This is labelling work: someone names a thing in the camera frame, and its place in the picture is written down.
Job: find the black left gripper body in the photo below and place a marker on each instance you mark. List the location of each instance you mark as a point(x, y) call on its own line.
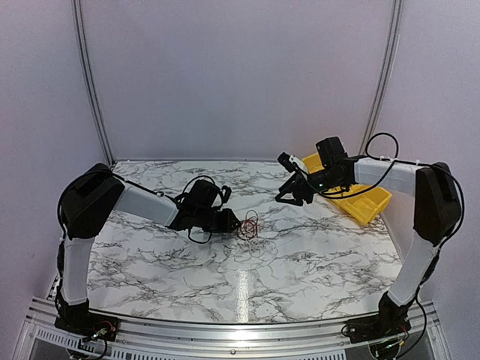
point(211, 224)

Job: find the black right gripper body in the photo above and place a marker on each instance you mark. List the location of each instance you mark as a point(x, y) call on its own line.
point(328, 181)

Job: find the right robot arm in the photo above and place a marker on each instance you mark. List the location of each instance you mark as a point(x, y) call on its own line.
point(437, 207)

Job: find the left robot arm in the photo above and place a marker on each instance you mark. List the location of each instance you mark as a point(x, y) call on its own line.
point(90, 201)

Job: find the yellow three-compartment bin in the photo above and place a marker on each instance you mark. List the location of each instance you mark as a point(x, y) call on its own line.
point(364, 207)

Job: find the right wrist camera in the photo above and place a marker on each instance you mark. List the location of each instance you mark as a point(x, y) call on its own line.
point(291, 163)

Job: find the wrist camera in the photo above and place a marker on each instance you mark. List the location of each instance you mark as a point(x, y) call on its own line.
point(225, 193)
point(291, 163)

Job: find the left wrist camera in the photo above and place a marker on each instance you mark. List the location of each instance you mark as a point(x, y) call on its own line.
point(225, 193)

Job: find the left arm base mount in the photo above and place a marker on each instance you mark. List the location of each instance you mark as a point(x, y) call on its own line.
point(79, 320)

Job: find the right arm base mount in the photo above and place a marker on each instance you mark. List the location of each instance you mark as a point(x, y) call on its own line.
point(385, 332)

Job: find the aluminium front rail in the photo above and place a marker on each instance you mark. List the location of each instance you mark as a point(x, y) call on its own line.
point(144, 338)

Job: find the left aluminium corner post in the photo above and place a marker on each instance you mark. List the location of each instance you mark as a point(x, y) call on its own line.
point(89, 80)

